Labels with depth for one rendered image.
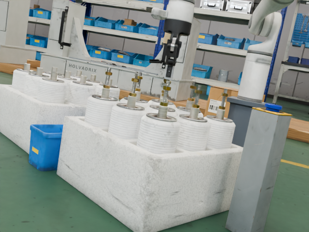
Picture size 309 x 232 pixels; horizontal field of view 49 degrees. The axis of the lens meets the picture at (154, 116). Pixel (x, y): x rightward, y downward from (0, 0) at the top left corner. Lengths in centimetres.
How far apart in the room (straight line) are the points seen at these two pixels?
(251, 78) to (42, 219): 85
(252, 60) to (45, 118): 75
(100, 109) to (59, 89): 30
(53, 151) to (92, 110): 20
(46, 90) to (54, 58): 229
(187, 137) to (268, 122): 20
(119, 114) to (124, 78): 223
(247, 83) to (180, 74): 172
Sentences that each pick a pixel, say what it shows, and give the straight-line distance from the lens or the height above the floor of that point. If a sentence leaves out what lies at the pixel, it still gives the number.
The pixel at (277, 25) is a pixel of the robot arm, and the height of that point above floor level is 58.
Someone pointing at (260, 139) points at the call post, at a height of 25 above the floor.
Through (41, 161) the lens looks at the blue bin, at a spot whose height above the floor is 3.
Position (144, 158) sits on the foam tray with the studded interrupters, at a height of 17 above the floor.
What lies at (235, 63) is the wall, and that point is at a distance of 924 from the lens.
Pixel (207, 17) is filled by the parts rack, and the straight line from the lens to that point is 623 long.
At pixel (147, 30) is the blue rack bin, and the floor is 86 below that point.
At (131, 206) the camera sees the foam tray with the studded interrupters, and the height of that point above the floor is 5.
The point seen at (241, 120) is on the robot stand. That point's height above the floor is 23.
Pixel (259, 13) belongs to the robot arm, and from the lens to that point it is 126.
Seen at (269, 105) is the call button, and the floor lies 33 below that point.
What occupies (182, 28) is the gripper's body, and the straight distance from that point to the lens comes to 95.
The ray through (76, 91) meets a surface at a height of 22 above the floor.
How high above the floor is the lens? 38
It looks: 9 degrees down
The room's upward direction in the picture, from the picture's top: 10 degrees clockwise
